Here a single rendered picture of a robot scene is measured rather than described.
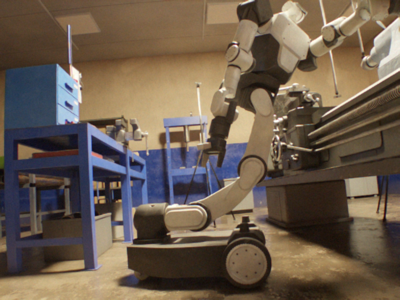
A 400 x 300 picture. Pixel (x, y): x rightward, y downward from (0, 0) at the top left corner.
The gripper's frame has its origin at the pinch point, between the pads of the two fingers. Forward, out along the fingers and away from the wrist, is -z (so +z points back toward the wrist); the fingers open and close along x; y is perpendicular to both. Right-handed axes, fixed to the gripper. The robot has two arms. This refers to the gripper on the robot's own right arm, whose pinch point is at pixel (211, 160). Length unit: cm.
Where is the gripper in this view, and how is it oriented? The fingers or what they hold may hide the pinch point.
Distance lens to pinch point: 131.0
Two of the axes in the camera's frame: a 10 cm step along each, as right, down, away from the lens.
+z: 2.3, -9.5, 2.0
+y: 7.6, 3.1, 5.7
